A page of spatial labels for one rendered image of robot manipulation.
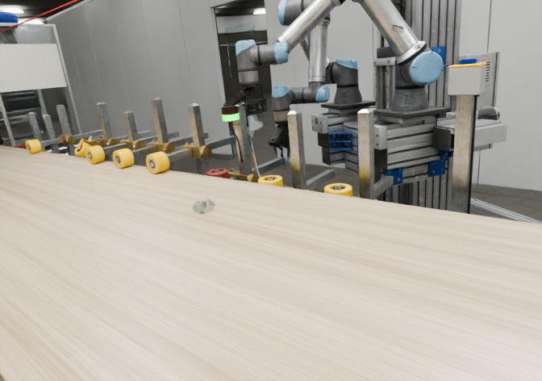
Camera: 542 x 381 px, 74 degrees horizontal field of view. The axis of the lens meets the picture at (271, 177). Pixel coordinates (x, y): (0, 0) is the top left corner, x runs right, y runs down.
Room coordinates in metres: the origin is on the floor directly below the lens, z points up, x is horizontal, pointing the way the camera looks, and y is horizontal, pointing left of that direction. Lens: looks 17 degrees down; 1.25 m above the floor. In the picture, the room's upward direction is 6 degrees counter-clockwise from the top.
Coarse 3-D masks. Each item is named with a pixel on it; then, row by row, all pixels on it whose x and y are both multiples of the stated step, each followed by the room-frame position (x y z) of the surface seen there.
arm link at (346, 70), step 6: (336, 60) 1.99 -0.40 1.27; (342, 60) 1.95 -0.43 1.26; (348, 60) 1.95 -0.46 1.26; (354, 60) 1.96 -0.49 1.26; (336, 66) 1.98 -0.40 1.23; (342, 66) 1.95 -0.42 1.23; (348, 66) 1.94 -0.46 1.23; (354, 66) 1.95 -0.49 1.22; (330, 72) 1.99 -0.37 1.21; (336, 72) 1.97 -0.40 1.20; (342, 72) 1.95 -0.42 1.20; (348, 72) 1.94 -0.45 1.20; (354, 72) 1.95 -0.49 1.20; (336, 78) 1.98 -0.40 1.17; (342, 78) 1.95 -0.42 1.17; (348, 78) 1.94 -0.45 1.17; (354, 78) 1.95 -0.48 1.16; (336, 84) 2.00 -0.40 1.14; (342, 84) 1.95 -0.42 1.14; (348, 84) 1.94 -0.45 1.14
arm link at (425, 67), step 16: (352, 0) 1.40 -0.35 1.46; (368, 0) 1.37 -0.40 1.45; (384, 0) 1.36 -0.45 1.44; (384, 16) 1.36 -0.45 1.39; (400, 16) 1.37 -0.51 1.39; (384, 32) 1.38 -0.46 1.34; (400, 32) 1.35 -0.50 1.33; (400, 48) 1.36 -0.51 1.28; (416, 48) 1.34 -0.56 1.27; (400, 64) 1.38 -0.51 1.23; (416, 64) 1.32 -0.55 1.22; (432, 64) 1.32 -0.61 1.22; (416, 80) 1.33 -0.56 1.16; (432, 80) 1.33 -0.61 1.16
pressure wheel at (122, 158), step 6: (120, 150) 1.55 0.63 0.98; (126, 150) 1.56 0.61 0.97; (114, 156) 1.55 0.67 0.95; (120, 156) 1.52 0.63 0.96; (126, 156) 1.53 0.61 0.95; (132, 156) 1.55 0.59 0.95; (120, 162) 1.53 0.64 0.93; (126, 162) 1.53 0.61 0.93; (132, 162) 1.56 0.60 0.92; (120, 168) 1.54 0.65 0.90
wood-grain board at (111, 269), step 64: (0, 192) 1.33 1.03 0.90; (64, 192) 1.25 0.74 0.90; (128, 192) 1.17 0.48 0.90; (192, 192) 1.10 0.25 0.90; (256, 192) 1.04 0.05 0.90; (320, 192) 0.98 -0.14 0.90; (0, 256) 0.76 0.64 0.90; (64, 256) 0.73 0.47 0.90; (128, 256) 0.70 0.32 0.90; (192, 256) 0.67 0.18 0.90; (256, 256) 0.65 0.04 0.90; (320, 256) 0.62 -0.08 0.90; (384, 256) 0.60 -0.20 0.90; (448, 256) 0.58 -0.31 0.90; (512, 256) 0.56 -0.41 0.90; (0, 320) 0.51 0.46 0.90; (64, 320) 0.50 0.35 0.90; (128, 320) 0.48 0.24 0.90; (192, 320) 0.47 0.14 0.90; (256, 320) 0.45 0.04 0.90; (320, 320) 0.44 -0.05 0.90; (384, 320) 0.43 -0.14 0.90; (448, 320) 0.41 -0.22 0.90; (512, 320) 0.40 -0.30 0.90
